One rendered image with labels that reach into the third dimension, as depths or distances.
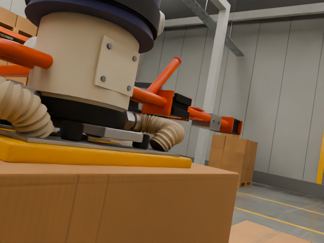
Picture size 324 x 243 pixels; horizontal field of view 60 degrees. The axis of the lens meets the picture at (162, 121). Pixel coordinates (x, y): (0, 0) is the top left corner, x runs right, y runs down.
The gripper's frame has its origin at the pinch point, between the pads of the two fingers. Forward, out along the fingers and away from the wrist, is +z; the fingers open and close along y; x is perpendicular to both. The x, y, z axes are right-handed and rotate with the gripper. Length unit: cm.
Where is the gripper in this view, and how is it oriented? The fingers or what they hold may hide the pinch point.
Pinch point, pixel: (168, 106)
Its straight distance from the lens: 70.0
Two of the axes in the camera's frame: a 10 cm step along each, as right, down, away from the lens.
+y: -1.7, 9.8, -0.6
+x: -5.9, -1.5, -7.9
